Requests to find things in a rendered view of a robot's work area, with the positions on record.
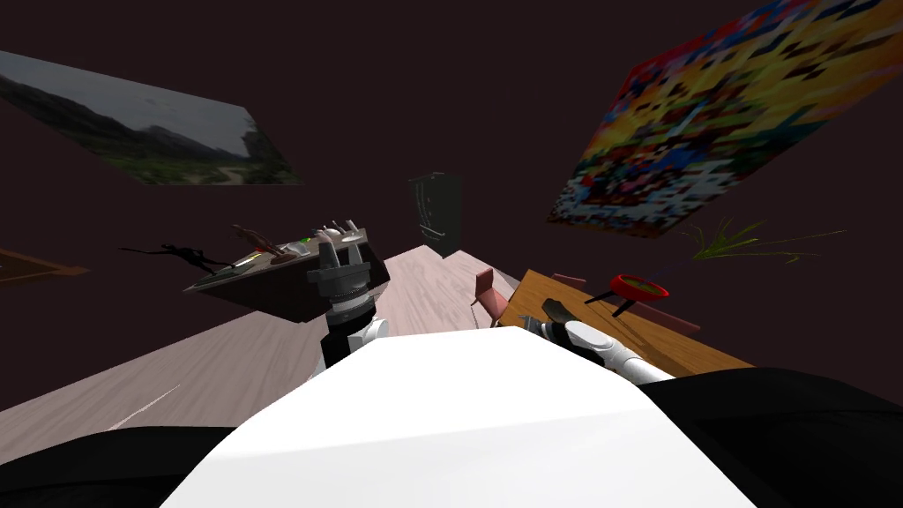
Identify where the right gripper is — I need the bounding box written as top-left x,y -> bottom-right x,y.
520,298 -> 583,341

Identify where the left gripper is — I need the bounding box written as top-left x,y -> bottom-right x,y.
306,241 -> 372,297

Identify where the dark brown table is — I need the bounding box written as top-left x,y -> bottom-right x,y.
183,219 -> 392,325

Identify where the pink chair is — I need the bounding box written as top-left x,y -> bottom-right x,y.
470,267 -> 511,330

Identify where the red round bowl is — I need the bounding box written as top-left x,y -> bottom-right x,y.
584,273 -> 671,318

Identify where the black tall cabinet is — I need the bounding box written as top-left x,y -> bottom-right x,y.
408,171 -> 463,259

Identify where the light wooden table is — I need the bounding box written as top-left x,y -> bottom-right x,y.
496,268 -> 755,379

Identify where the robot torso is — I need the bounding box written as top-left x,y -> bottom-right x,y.
158,325 -> 762,508

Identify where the black figure sculpture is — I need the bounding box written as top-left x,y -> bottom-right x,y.
118,243 -> 235,277

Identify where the green plant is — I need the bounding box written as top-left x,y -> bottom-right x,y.
680,217 -> 847,266

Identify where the landscape picture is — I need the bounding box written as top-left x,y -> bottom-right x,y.
0,49 -> 304,188

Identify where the colourful mosaic picture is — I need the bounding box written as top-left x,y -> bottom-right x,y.
546,0 -> 903,240

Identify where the brown wooden frame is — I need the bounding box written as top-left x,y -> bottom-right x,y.
0,246 -> 91,288

